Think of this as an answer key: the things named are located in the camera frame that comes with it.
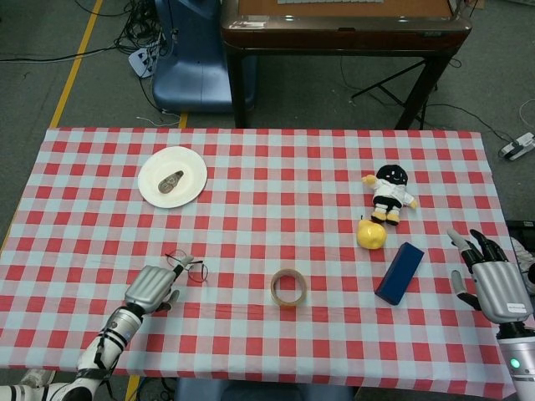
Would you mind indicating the white grey power strip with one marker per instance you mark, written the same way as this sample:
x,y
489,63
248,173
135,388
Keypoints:
x,y
518,147

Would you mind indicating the thin wire eyeglasses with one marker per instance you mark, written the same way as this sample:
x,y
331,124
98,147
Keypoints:
x,y
197,273

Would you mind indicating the yellow toy pear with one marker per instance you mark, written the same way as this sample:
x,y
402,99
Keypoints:
x,y
371,236

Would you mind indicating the dark blue robot chassis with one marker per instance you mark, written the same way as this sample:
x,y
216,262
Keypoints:
x,y
263,392

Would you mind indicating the yellow packing tape roll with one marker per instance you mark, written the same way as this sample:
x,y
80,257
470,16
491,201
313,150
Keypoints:
x,y
289,305

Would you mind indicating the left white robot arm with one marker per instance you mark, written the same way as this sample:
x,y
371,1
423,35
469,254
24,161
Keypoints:
x,y
113,334

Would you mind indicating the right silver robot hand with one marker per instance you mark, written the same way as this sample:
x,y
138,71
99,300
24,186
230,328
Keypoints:
x,y
497,288

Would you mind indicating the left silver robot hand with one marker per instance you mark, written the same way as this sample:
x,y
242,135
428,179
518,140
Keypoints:
x,y
150,288

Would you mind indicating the dark blue rectangular box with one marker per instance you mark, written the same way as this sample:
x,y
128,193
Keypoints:
x,y
399,273

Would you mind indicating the black white plush doll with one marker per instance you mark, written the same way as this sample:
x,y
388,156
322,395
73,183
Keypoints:
x,y
390,192

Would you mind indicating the grey brown shell shaped object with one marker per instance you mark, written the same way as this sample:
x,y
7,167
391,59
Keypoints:
x,y
169,182

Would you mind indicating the blue plastic machine base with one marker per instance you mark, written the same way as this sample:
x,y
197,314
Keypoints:
x,y
196,71

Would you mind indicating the dark wooden mahjong table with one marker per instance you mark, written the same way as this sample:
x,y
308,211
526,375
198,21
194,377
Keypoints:
x,y
342,37

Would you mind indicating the red white checkered tablecloth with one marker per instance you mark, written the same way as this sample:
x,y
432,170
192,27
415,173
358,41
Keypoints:
x,y
267,209

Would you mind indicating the white power strip with plugs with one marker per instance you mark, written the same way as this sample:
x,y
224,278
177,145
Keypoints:
x,y
142,60

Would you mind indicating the white sneaker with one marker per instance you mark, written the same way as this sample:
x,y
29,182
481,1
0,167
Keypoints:
x,y
523,255
37,379

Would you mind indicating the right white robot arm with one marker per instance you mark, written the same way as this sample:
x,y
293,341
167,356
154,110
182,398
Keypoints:
x,y
520,367

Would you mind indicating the white paper plate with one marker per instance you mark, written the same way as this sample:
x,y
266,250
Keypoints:
x,y
190,184

